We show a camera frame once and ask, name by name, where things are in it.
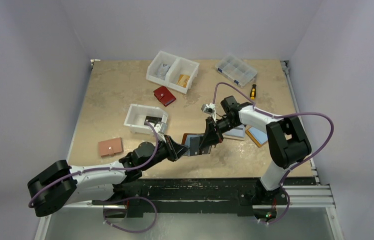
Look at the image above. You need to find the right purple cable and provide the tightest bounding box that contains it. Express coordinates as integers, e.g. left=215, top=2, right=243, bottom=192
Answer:
left=212, top=82, right=335, bottom=226

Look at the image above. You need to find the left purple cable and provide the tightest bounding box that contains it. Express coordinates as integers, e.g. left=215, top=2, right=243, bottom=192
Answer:
left=27, top=120, right=160, bottom=234

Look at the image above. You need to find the red leather card holder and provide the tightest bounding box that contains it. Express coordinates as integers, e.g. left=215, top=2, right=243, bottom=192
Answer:
left=153, top=86, right=176, bottom=107

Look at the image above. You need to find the pink leather card holder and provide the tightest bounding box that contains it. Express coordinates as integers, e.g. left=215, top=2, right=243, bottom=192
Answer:
left=98, top=137, right=123, bottom=158

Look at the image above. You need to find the gold card in bin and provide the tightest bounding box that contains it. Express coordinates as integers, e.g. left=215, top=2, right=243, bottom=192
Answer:
left=177, top=74, right=190, bottom=88

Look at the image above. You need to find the clear plastic organizer box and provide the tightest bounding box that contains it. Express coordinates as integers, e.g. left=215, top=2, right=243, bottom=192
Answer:
left=215, top=54, right=258, bottom=87

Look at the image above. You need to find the patterned card in bin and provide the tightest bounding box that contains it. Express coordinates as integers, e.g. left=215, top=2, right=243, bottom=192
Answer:
left=155, top=63, right=171, bottom=80

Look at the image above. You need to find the yellow black screwdriver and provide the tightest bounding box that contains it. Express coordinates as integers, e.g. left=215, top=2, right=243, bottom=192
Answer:
left=250, top=83, right=257, bottom=100

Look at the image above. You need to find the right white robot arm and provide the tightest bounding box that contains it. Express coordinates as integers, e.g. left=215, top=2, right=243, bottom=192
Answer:
left=199, top=96, right=312, bottom=204

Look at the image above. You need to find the grey magnetic stripe card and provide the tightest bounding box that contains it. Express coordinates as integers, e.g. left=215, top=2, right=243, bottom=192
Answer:
left=189, top=135, right=211, bottom=157

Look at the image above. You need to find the small white plastic bin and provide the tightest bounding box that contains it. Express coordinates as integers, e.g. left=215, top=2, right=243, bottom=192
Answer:
left=124, top=103, right=169, bottom=135

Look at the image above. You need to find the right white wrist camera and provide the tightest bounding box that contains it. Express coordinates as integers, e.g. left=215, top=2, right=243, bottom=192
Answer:
left=201, top=103, right=216, bottom=116

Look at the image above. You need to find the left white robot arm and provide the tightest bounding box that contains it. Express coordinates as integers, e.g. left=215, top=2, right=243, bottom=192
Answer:
left=27, top=135, right=189, bottom=217

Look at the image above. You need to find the purple cable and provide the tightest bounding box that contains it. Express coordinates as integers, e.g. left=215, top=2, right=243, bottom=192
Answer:
left=212, top=82, right=335, bottom=226
left=27, top=120, right=160, bottom=234

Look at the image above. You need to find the tan leather card holder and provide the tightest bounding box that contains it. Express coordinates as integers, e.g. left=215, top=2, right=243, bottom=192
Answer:
left=182, top=133, right=211, bottom=157

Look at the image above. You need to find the white two-compartment bin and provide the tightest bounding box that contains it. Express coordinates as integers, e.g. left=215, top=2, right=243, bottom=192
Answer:
left=146, top=50, right=200, bottom=94

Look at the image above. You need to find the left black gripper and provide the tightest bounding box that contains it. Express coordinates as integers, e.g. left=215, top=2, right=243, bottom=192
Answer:
left=141, top=134, right=190, bottom=171

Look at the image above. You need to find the blue card white tray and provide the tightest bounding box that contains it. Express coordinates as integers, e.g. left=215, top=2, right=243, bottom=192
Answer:
left=223, top=124, right=246, bottom=141

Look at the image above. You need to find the black card in bin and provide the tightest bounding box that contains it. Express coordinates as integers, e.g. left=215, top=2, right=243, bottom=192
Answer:
left=145, top=116, right=162, bottom=126

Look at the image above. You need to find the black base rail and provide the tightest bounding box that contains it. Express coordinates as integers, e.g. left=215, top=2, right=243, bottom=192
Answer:
left=92, top=177, right=288, bottom=218

